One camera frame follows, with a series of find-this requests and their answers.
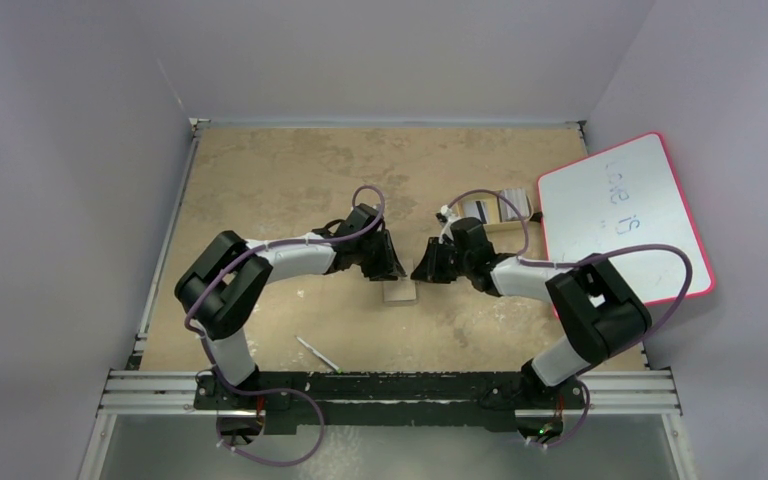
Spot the stack of white cards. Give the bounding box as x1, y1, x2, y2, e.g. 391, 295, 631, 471
462, 189, 531, 224

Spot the beige oval card tray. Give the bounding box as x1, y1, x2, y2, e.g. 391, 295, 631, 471
455, 189, 533, 233

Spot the purple cable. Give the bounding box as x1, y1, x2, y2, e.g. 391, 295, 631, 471
183, 185, 387, 468
436, 190, 694, 452

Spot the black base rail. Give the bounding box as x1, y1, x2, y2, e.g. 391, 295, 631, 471
193, 371, 585, 435

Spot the silver pen on table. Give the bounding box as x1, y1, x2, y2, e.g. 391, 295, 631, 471
296, 336, 343, 373

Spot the aluminium frame rail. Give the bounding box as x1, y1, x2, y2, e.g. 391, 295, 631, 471
98, 370, 682, 415

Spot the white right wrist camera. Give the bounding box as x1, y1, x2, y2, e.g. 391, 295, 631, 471
435, 204, 461, 243

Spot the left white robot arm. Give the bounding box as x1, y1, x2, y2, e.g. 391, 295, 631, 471
174, 203, 406, 409

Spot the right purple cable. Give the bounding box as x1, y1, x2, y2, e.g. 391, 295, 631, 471
436, 190, 694, 452

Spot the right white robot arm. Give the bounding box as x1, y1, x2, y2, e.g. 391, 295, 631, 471
411, 218, 652, 407

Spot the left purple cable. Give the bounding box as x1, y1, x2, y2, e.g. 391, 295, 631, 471
183, 185, 387, 468

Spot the pink framed whiteboard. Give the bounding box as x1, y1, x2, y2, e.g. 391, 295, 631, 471
537, 132, 716, 297

